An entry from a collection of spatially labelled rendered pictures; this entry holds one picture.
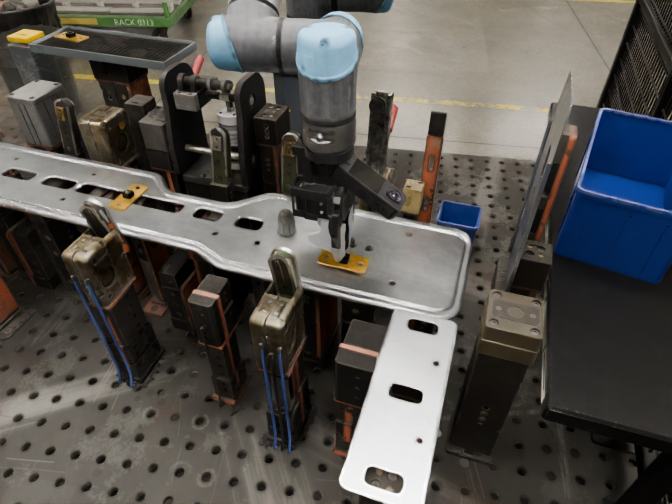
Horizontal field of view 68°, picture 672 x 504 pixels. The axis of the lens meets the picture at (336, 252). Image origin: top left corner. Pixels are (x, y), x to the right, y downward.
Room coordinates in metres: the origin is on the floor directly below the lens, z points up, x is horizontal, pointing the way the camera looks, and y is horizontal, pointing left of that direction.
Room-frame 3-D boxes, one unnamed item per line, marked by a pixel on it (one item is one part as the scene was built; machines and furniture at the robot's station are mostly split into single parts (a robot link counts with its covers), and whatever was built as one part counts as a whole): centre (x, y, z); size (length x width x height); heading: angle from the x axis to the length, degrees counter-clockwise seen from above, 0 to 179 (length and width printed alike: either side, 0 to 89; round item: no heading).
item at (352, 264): (0.62, -0.01, 1.01); 0.08 x 0.04 x 0.01; 72
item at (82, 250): (0.63, 0.41, 0.87); 0.12 x 0.09 x 0.35; 162
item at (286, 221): (0.71, 0.09, 1.02); 0.03 x 0.03 x 0.07
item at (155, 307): (0.83, 0.41, 0.84); 0.13 x 0.05 x 0.29; 162
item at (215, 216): (0.76, 0.24, 0.84); 0.12 x 0.05 x 0.29; 162
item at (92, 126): (1.01, 0.52, 0.89); 0.13 x 0.11 x 0.38; 162
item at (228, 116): (0.98, 0.25, 0.94); 0.18 x 0.13 x 0.49; 72
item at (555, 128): (0.58, -0.28, 1.17); 0.12 x 0.01 x 0.34; 162
